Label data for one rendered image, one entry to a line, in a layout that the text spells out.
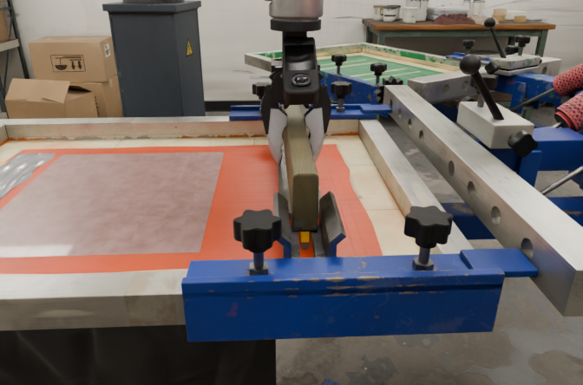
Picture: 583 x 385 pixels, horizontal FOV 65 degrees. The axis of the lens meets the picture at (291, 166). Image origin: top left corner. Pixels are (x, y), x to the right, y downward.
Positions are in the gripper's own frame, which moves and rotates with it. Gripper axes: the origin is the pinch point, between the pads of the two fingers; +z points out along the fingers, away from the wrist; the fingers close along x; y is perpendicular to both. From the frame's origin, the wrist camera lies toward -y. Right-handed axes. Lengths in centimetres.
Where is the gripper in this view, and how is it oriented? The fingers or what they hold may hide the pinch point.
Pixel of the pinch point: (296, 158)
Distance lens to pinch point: 69.8
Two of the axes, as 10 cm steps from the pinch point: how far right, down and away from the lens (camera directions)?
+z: 0.0, 9.2, 3.9
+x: -10.0, 0.2, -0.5
